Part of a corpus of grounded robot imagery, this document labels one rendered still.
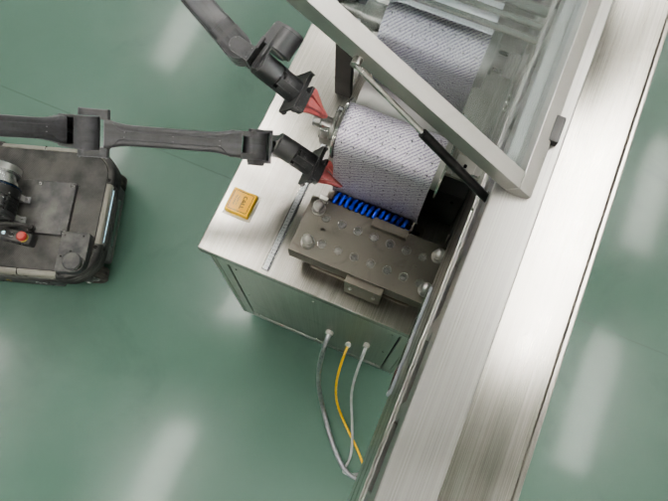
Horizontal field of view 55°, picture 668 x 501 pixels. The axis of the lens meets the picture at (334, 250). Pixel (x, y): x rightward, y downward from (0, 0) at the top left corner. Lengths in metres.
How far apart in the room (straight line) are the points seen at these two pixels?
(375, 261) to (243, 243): 0.39
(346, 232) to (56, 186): 1.42
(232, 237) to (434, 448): 1.03
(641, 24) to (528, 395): 0.83
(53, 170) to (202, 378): 1.01
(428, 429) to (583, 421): 1.86
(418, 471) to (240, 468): 1.72
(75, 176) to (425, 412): 2.06
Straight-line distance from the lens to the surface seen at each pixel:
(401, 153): 1.45
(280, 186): 1.85
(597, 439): 2.80
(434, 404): 0.96
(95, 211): 2.68
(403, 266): 1.64
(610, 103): 1.46
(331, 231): 1.66
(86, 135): 1.56
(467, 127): 0.97
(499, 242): 1.03
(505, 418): 1.20
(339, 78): 1.90
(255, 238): 1.80
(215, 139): 1.56
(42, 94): 3.29
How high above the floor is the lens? 2.60
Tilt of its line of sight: 73 degrees down
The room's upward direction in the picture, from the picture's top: 2 degrees clockwise
